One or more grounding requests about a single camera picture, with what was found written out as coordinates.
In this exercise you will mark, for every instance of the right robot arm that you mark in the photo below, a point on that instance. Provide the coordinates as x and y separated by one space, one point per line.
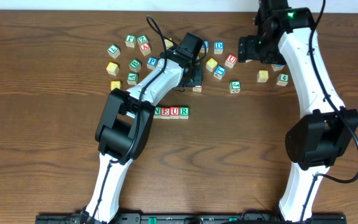
288 36

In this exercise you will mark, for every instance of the green Z block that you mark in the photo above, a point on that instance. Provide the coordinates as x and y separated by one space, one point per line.
142 39

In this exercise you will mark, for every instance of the red I block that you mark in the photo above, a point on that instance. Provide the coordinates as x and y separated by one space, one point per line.
197 89

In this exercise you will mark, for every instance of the yellow C block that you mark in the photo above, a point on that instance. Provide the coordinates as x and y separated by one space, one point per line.
112 68

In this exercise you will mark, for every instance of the green R block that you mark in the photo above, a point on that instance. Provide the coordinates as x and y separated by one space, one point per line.
184 112

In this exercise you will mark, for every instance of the yellow O block right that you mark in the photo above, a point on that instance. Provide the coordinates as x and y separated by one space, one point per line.
211 64

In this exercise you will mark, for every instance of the green j block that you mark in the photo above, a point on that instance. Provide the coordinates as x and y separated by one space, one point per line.
235 87
130 41

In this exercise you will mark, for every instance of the yellow s block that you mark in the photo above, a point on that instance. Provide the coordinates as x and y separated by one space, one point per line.
262 76
169 43

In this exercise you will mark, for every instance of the green B block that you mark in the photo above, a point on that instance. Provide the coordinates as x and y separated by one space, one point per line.
135 65

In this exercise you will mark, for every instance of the red E block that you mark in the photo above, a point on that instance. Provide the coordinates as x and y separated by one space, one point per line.
165 113

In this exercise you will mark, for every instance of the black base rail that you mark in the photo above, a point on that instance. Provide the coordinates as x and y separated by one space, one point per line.
135 218

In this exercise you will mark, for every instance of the blue 2 block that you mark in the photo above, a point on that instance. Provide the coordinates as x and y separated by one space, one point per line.
205 47

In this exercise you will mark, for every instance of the blue D block centre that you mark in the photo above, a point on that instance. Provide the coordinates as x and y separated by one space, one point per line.
218 47

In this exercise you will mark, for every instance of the green L block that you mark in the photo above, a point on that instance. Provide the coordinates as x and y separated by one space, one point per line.
114 51

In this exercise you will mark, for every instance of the yellow S block top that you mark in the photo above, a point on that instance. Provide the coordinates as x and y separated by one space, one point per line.
169 43

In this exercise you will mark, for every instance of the red u block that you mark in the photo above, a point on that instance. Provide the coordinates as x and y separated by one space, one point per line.
231 61
175 112

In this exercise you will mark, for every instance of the blue T block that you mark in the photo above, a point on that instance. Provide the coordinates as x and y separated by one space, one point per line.
219 72

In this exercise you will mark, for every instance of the green J block lower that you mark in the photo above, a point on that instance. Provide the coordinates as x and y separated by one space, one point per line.
235 87

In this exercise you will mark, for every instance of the blue L block right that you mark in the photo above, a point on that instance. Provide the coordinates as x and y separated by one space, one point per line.
276 67

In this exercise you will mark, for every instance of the red A block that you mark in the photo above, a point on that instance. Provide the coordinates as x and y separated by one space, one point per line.
145 48

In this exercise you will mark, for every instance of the yellow S block right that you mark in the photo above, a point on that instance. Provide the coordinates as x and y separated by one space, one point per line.
262 76

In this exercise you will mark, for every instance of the green N block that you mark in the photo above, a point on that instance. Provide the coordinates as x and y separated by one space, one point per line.
157 112

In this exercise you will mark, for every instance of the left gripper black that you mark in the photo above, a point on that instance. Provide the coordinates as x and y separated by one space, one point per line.
196 76

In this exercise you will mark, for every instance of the blue P block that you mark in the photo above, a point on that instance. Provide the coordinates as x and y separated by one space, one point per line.
152 63

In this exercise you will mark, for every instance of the green 4 block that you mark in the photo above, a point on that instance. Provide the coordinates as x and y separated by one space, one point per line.
283 79

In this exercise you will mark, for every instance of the green J block upper left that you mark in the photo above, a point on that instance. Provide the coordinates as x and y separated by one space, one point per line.
130 41

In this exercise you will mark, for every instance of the yellow K block left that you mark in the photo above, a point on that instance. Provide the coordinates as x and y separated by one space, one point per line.
116 84

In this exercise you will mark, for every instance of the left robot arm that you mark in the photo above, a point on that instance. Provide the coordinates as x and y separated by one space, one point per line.
125 124

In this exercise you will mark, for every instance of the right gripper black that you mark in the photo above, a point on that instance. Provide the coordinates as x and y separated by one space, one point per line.
245 48

